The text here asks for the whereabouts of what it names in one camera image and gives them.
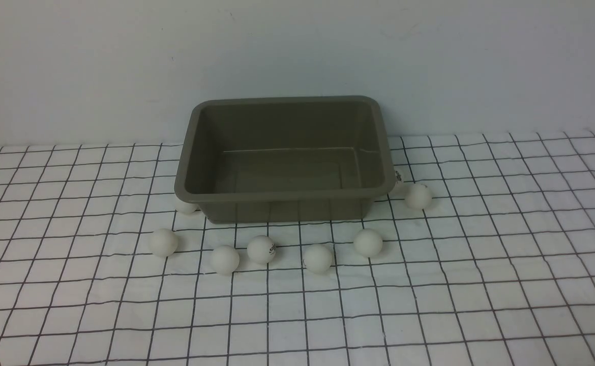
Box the white ping-pong ball with logo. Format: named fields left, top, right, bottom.
left=247, top=235, right=275, bottom=265

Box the olive green plastic bin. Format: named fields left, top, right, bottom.
left=174, top=96, right=397, bottom=223

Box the white ball behind bin left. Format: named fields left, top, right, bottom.
left=174, top=198, right=198, bottom=215

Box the white black-grid tablecloth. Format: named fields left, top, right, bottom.
left=0, top=131, right=595, bottom=365

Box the white ping-pong ball plain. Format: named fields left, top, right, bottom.
left=210, top=245, right=240, bottom=276

